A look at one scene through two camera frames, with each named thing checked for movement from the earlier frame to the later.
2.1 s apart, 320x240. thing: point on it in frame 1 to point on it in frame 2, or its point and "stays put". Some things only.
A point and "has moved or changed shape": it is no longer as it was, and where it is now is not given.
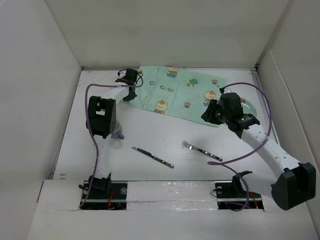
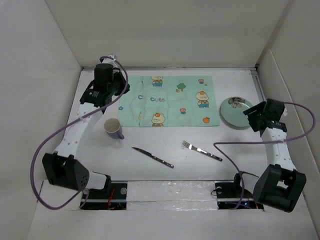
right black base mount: (234, 196) stays put
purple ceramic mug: (118, 132) stays put
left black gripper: (128, 98) to (117, 74)
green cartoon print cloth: (180, 92) has moved or changed shape
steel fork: (186, 145) stays put
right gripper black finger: (213, 113) to (254, 115)
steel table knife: (164, 162) stays put
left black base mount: (104, 194) stays put
